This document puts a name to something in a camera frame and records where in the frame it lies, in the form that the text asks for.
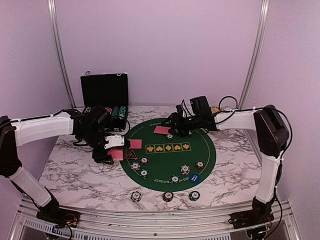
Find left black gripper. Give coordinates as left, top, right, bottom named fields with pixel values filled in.
left=78, top=128, right=114, bottom=165

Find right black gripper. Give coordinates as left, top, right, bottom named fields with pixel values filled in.
left=160, top=112, right=201, bottom=138

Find red playing card deck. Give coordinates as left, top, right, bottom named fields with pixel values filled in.
left=107, top=148, right=124, bottom=161

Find red card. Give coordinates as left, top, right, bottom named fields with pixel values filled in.
left=153, top=125, right=171, bottom=135
left=128, top=139, right=143, bottom=150

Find black triangular dealer button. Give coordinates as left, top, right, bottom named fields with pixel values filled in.
left=125, top=150, right=138, bottom=160

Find red chips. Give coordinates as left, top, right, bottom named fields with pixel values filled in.
left=196, top=161, right=205, bottom=170
left=140, top=157, right=149, bottom=165

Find white chips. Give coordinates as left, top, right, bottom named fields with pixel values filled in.
left=131, top=162, right=141, bottom=171
left=180, top=164, right=190, bottom=175

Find blue small blind button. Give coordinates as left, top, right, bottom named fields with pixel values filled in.
left=188, top=173, right=201, bottom=184

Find teal chip stack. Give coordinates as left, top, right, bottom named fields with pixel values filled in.
left=188, top=191, right=200, bottom=202

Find red black chip stack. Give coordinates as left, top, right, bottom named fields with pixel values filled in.
left=162, top=191, right=174, bottom=202

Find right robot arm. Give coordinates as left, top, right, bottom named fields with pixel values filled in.
left=161, top=96, right=293, bottom=224

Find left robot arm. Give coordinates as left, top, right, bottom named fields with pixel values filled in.
left=0, top=105, right=124, bottom=223

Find woven bamboo tray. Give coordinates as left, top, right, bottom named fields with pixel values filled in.
left=211, top=106, right=221, bottom=114

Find green chips row in case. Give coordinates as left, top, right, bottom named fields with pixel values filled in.
left=111, top=106, right=120, bottom=120

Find teal chips row in case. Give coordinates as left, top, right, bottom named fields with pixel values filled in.
left=117, top=106, right=127, bottom=119

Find round green poker mat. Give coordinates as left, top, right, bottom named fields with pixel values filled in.
left=120, top=118, right=217, bottom=192

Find black poker chip case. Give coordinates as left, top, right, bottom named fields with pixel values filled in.
left=80, top=73, right=129, bottom=132

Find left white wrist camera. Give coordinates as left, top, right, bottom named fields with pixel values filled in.
left=104, top=135, right=125, bottom=150

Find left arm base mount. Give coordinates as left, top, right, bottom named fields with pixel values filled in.
left=36, top=209, right=81, bottom=228

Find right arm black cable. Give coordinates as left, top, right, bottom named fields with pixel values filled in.
left=179, top=96, right=293, bottom=233

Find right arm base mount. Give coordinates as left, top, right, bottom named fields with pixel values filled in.
left=228, top=210, right=275, bottom=229

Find right aluminium frame post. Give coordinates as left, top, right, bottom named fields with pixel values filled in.
left=238, top=0, right=270, bottom=110

